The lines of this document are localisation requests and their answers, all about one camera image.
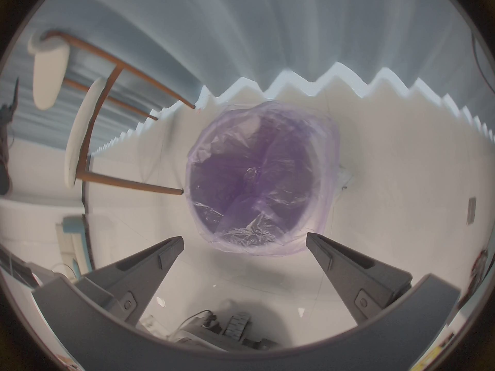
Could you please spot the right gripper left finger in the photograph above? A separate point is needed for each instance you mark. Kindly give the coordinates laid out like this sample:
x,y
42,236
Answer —
x,y
131,280

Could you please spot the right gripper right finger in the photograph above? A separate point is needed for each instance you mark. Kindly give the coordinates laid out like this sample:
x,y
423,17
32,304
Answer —
x,y
359,280

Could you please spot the purple plastic bag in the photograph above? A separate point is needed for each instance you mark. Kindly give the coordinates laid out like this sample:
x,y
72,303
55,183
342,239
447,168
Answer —
x,y
255,168

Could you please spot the white trash bin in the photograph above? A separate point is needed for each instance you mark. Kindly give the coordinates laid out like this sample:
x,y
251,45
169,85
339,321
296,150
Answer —
x,y
321,191

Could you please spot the white cushioned wooden chair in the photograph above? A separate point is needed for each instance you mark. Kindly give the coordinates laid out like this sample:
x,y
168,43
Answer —
x,y
48,75

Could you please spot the pale blue curtain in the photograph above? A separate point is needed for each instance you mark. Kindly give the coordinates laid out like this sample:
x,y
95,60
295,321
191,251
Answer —
x,y
270,25

